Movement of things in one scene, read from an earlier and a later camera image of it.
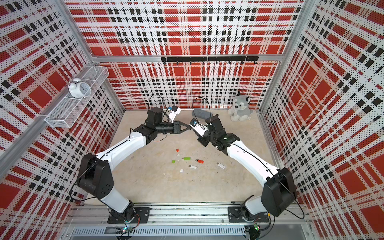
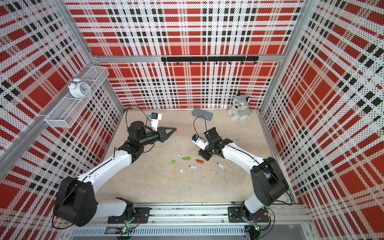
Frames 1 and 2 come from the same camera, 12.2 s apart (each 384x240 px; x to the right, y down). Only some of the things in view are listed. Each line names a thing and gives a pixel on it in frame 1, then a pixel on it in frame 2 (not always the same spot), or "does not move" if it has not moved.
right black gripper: (202, 141) -> (202, 153)
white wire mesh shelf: (68, 108) does not move
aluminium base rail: (291, 222) does not move
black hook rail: (216, 59) does not move
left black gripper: (177, 129) -> (162, 134)
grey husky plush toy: (240, 109) does not move
